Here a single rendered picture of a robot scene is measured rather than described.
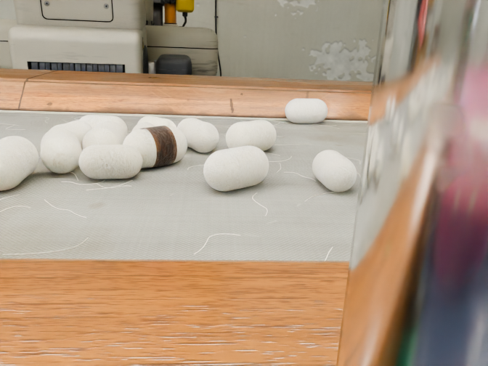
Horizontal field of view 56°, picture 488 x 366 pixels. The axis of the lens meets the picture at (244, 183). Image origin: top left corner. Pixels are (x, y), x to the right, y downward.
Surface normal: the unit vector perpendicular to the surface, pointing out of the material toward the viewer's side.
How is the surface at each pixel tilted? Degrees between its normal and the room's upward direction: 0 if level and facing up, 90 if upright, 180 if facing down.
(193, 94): 45
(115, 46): 98
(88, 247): 0
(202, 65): 90
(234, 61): 90
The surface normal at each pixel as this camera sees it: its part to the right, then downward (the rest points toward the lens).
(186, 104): 0.07, -0.44
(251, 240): 0.04, -0.95
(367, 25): 0.13, 0.33
